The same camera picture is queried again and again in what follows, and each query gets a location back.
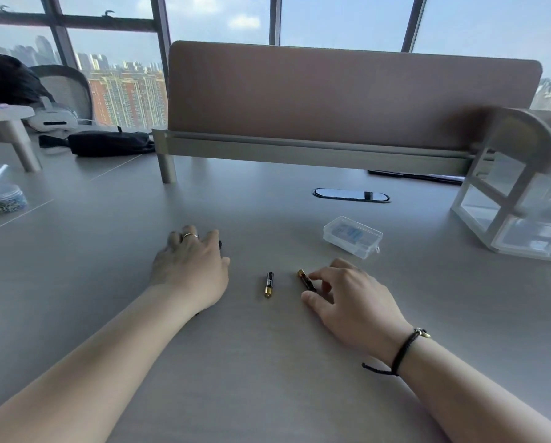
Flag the black fabric pouch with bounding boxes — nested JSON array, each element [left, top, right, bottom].
[[38, 126, 156, 158]]

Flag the grey mesh office chair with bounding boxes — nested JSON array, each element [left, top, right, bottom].
[[28, 65, 94, 121]]

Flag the black remote control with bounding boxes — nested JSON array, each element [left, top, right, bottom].
[[193, 241, 223, 316]]

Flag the white headset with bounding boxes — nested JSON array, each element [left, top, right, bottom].
[[28, 97, 94, 133]]

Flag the black oval cable grommet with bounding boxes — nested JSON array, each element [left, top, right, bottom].
[[312, 188, 392, 204]]

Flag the clear plastic storage box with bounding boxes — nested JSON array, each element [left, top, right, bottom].
[[323, 216, 384, 260]]

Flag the person's right forearm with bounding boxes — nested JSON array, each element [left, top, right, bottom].
[[393, 331, 551, 443]]

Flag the clear bag of small parts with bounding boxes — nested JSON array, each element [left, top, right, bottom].
[[0, 164, 29, 215]]

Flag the black cord bracelet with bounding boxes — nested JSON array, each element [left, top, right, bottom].
[[362, 327, 429, 377]]

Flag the flat black device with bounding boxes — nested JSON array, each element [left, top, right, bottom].
[[367, 169, 465, 186]]

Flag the person's left hand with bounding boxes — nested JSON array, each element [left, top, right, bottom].
[[150, 225, 231, 314]]

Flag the brown desk divider panel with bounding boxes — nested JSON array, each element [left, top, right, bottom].
[[167, 40, 543, 153]]

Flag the person's left forearm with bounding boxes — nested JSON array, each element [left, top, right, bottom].
[[0, 285, 203, 443]]

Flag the person's right hand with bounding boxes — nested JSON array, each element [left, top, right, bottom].
[[301, 258, 413, 364]]

